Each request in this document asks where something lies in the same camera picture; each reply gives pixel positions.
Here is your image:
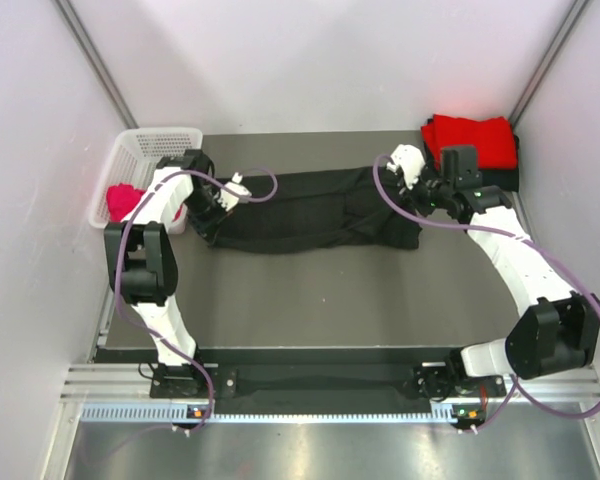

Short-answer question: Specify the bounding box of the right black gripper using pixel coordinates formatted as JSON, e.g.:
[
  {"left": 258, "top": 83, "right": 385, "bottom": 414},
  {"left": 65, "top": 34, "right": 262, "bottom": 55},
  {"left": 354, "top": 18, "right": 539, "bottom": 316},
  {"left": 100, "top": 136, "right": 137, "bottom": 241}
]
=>
[{"left": 399, "top": 164, "right": 454, "bottom": 219}]

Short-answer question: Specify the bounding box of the right aluminium corner post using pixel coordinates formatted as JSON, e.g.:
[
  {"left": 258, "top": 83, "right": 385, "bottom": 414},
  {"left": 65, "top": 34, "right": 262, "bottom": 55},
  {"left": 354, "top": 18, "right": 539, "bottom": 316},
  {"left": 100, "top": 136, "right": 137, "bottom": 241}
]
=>
[{"left": 508, "top": 0, "right": 592, "bottom": 128}]

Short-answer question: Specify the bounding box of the black t-shirt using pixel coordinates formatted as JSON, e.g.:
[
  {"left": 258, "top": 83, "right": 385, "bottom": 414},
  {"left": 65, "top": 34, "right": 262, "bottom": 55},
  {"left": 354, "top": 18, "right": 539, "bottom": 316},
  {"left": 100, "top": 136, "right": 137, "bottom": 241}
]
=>
[
  {"left": 423, "top": 127, "right": 519, "bottom": 192},
  {"left": 206, "top": 166, "right": 421, "bottom": 255}
]

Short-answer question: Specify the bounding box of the white plastic basket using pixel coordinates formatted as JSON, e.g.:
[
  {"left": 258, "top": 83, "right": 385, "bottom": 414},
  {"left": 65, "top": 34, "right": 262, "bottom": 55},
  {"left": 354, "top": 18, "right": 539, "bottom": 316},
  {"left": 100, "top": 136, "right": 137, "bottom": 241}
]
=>
[{"left": 88, "top": 127, "right": 203, "bottom": 229}]

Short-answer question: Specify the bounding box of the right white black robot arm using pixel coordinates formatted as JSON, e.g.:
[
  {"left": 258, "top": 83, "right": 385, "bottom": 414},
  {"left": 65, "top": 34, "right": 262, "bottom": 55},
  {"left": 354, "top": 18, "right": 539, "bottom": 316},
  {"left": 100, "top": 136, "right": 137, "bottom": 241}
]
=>
[{"left": 388, "top": 145, "right": 600, "bottom": 396}]

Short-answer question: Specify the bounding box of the pink crumpled t-shirt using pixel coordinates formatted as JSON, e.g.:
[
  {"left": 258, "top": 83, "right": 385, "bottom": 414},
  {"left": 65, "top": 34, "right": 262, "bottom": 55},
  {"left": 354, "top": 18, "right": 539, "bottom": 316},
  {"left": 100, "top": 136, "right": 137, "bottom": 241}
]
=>
[{"left": 103, "top": 183, "right": 186, "bottom": 233}]

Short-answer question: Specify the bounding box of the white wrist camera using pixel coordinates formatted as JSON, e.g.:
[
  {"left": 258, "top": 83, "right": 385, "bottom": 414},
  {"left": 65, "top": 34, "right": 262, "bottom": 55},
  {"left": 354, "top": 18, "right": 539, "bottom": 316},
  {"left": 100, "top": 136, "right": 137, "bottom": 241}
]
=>
[
  {"left": 386, "top": 144, "right": 425, "bottom": 190},
  {"left": 217, "top": 172, "right": 252, "bottom": 212}
]

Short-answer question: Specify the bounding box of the aluminium corner post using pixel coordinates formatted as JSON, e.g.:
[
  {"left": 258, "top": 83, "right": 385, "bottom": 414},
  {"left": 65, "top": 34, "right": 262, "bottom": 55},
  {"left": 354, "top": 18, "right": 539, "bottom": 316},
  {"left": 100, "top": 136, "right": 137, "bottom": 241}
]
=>
[
  {"left": 51, "top": 0, "right": 138, "bottom": 129},
  {"left": 508, "top": 0, "right": 592, "bottom": 128}
]

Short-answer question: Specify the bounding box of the aluminium frame rail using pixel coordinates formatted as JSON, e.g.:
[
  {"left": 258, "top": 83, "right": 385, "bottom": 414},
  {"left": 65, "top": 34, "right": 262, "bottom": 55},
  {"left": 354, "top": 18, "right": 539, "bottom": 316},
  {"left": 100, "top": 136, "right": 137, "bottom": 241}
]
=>
[{"left": 60, "top": 364, "right": 600, "bottom": 403}]

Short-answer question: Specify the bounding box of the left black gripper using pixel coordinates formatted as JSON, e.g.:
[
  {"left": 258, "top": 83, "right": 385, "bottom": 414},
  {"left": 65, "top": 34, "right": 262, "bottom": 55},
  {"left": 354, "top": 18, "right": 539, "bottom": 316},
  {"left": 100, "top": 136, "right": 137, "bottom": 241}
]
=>
[{"left": 183, "top": 189, "right": 233, "bottom": 245}]

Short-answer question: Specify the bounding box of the left aluminium corner post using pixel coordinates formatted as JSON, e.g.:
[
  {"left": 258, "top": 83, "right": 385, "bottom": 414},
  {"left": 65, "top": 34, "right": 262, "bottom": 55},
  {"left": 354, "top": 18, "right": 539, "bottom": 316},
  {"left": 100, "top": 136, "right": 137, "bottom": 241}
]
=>
[{"left": 51, "top": 0, "right": 138, "bottom": 129}]

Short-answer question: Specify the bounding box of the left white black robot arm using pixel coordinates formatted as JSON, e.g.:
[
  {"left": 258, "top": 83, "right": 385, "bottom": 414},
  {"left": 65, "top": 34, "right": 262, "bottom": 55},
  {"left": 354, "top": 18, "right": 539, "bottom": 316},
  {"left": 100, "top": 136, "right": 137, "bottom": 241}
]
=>
[{"left": 103, "top": 149, "right": 253, "bottom": 398}]

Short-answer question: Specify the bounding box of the black folded t-shirt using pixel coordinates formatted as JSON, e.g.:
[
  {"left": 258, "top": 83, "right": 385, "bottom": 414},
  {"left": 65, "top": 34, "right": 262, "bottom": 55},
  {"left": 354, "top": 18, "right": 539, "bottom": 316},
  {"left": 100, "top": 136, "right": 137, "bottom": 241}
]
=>
[{"left": 423, "top": 127, "right": 519, "bottom": 192}]

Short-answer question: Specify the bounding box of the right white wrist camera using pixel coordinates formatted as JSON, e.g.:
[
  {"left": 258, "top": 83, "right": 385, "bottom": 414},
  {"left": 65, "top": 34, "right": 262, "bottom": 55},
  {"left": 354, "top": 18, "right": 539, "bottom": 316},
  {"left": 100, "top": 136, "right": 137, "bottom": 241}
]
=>
[{"left": 386, "top": 144, "right": 425, "bottom": 190}]

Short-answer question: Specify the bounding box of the grey slotted cable duct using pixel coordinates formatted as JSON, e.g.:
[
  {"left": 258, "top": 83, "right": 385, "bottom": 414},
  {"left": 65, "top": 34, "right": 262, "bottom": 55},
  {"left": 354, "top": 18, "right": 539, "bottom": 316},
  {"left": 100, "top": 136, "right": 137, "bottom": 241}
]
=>
[{"left": 80, "top": 403, "right": 482, "bottom": 424}]

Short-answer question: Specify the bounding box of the red folded t-shirt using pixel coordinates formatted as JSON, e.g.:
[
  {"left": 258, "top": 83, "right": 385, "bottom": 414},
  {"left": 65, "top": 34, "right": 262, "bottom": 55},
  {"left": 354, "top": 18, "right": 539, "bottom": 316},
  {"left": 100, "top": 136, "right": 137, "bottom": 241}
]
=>
[{"left": 421, "top": 114, "right": 518, "bottom": 170}]

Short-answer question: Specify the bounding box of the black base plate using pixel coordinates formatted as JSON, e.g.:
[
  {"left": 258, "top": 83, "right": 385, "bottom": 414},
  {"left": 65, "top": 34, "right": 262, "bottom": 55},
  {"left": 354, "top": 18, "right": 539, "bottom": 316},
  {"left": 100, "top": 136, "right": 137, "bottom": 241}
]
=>
[{"left": 149, "top": 363, "right": 506, "bottom": 401}]

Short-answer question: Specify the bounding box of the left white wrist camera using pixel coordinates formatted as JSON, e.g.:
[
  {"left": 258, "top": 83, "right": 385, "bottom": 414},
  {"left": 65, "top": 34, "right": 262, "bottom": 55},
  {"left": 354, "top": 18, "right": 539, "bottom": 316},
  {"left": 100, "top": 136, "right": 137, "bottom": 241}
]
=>
[{"left": 217, "top": 172, "right": 252, "bottom": 212}]

